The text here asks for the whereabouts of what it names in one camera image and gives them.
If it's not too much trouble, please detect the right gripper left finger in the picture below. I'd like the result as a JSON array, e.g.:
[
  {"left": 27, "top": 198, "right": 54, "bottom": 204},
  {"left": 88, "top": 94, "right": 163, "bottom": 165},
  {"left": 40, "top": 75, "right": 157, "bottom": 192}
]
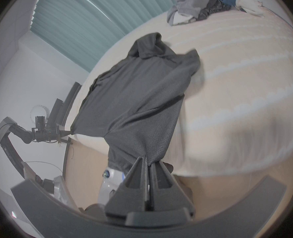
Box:
[{"left": 105, "top": 156, "right": 148, "bottom": 217}]

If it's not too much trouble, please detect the white garment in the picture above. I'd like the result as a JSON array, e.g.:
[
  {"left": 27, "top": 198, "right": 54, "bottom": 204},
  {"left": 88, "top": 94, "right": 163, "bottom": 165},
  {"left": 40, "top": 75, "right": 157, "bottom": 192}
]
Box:
[{"left": 234, "top": 0, "right": 265, "bottom": 18}]

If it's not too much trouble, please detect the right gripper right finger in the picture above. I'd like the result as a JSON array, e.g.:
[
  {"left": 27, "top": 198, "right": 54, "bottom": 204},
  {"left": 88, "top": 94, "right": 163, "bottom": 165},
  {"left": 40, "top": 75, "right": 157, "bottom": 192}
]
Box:
[{"left": 150, "top": 161, "right": 195, "bottom": 218}]

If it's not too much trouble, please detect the black T-shirt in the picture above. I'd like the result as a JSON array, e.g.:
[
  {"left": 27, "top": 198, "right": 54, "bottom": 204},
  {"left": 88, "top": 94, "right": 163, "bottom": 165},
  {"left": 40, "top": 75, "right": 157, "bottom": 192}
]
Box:
[{"left": 71, "top": 32, "right": 201, "bottom": 174}]

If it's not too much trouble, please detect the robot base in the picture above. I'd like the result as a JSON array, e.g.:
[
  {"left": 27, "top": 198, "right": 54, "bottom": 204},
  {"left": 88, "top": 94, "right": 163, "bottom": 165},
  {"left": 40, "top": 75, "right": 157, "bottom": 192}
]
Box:
[{"left": 53, "top": 166, "right": 127, "bottom": 210}]

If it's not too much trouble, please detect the bed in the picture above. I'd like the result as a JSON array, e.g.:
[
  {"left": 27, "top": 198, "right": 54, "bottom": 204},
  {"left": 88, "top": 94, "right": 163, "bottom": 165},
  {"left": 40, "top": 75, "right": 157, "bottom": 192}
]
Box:
[{"left": 63, "top": 0, "right": 293, "bottom": 208}]

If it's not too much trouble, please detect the grey garment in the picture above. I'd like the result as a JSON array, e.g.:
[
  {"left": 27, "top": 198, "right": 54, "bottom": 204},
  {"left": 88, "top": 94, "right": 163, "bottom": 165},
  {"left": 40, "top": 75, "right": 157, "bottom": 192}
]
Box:
[{"left": 167, "top": 0, "right": 210, "bottom": 26}]

